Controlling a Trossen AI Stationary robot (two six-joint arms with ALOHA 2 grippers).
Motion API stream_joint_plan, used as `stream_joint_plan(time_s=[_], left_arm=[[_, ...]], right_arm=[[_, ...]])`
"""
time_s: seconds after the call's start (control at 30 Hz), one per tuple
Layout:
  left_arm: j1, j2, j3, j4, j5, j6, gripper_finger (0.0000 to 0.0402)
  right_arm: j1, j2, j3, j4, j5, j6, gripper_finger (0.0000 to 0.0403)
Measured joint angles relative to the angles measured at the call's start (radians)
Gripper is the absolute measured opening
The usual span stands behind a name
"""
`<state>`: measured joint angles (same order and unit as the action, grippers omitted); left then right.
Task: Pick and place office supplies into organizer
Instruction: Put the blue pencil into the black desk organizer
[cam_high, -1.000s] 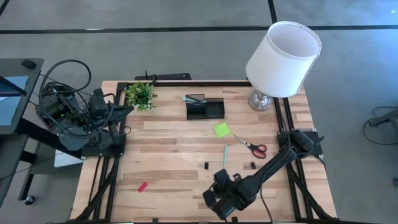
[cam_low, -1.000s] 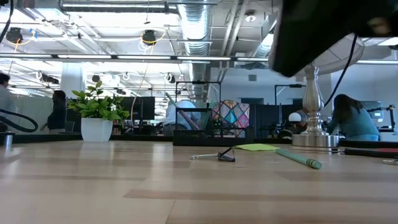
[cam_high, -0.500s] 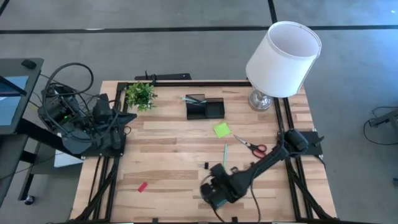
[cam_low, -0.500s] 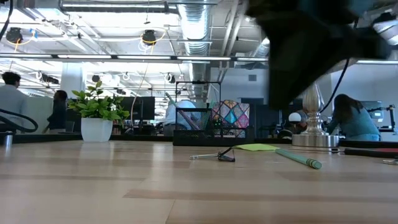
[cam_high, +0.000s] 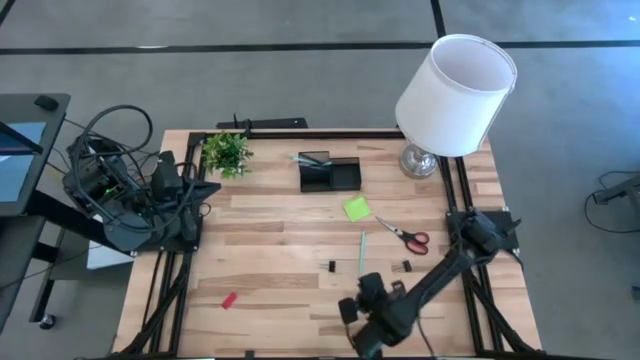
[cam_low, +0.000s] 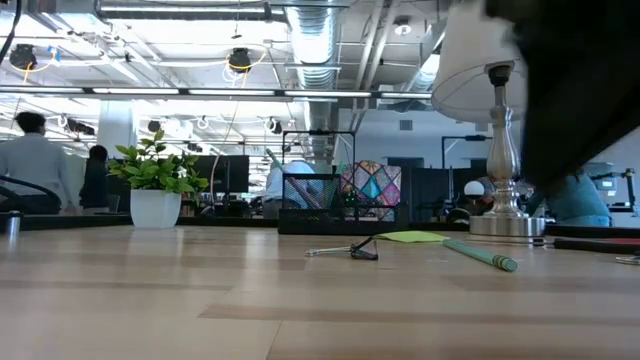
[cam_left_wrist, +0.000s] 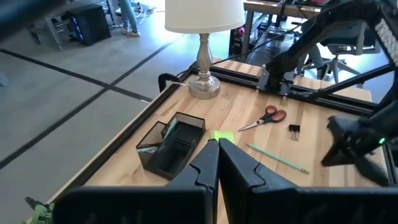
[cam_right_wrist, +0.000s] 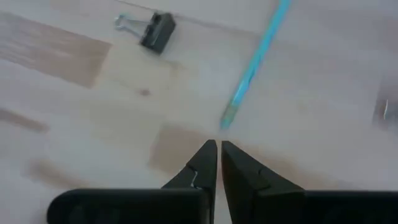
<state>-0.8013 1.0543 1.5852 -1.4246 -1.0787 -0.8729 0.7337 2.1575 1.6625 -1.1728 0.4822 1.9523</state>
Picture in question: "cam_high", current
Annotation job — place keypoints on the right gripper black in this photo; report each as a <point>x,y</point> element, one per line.
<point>380,320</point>

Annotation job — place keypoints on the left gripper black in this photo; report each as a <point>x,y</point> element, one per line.
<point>165,175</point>

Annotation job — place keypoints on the black binder clip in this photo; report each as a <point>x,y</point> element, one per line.
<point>407,266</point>
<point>332,266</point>

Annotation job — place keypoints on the green sticky note pad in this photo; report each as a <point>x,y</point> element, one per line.
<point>356,208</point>

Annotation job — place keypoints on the red eraser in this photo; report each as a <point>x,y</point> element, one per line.
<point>229,301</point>

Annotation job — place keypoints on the black mesh desk organizer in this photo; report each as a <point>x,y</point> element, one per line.
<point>345,175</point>

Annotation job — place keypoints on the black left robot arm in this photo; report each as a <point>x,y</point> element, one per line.
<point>125,225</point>

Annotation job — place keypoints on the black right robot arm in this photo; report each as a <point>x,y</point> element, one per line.
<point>435,280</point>

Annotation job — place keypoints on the green potted plant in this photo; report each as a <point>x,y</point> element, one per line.
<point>226,154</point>

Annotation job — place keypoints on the white paper sheet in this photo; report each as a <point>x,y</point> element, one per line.
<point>107,257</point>

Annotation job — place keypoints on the black side desk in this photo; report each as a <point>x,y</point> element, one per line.
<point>55,150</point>

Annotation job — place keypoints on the monitor screen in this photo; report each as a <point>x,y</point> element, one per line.
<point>15,175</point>

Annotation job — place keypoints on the black caster wheel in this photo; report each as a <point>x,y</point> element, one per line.
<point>47,321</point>

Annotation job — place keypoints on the white shade table lamp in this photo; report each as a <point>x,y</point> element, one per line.
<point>450,115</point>

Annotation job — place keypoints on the black stand leg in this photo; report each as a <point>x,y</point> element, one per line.
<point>620,190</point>

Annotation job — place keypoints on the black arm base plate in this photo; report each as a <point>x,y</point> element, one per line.
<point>175,246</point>
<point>510,240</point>

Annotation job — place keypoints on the black bar mount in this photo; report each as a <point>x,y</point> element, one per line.
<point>275,123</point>

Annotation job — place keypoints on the black aluminium table frame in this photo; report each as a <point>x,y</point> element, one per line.
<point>360,134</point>

